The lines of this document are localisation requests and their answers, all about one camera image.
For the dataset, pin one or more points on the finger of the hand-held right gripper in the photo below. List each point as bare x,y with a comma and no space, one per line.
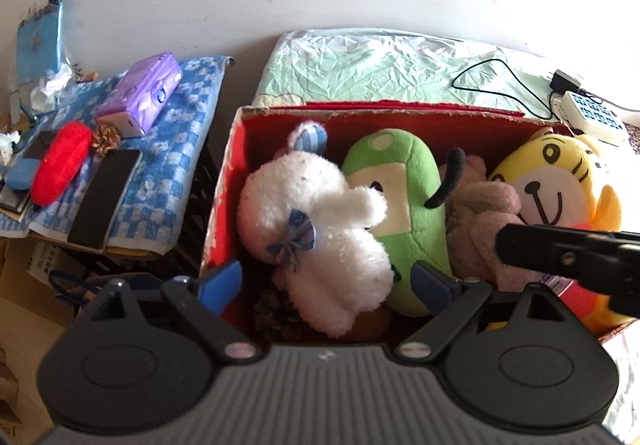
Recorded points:
550,250

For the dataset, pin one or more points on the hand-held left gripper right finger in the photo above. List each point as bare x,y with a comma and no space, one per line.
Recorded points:
430,282

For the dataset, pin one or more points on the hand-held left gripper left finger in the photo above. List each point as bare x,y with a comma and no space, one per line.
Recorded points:
222,285

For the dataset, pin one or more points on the pink bear plush toy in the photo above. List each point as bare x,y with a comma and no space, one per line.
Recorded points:
480,230

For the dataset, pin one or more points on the yellow tiger plush toy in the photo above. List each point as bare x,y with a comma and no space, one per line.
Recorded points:
550,175

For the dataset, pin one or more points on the white rabbit plush toy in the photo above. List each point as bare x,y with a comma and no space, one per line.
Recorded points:
310,195

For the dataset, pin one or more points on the green plush toy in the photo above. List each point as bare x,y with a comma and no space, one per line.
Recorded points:
400,160

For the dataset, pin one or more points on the red cardboard box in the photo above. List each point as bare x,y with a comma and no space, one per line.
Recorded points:
400,117

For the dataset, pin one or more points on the brown pine cone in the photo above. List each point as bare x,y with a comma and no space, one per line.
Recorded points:
275,315

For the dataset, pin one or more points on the black plastic crate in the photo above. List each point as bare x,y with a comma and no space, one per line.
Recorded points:
197,205

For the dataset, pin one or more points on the blue checkered cloth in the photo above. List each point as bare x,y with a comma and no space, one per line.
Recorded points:
170,165

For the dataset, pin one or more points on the dark patterned cushion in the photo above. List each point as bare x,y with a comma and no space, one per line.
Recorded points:
632,137

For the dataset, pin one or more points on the white power strip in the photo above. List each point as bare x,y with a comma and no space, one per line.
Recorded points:
595,117

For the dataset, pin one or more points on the black phone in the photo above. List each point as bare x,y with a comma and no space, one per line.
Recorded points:
105,200

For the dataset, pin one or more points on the black power adapter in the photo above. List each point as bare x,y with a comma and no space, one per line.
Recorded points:
566,81

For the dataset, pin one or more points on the small pine cone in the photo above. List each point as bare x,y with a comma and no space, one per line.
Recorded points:
106,140

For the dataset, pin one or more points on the red glasses case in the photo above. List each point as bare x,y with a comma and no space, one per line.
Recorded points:
60,162

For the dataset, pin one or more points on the purple tissue pack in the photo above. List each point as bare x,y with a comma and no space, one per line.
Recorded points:
150,85

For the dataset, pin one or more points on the dark notebook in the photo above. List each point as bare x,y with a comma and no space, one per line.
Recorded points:
15,200

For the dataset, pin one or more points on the blue oval case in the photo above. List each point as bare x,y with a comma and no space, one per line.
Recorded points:
22,174

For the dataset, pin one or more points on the black flat case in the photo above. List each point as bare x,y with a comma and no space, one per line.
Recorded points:
39,145

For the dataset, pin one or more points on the green printed bed sheet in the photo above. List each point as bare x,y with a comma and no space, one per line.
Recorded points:
350,65

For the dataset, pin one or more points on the small white toy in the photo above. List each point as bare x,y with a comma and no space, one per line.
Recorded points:
7,147

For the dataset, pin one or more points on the crumpled white plastic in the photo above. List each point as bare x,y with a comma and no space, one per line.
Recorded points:
50,87

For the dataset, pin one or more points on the blue notebook with clips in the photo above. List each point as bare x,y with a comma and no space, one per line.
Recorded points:
40,40

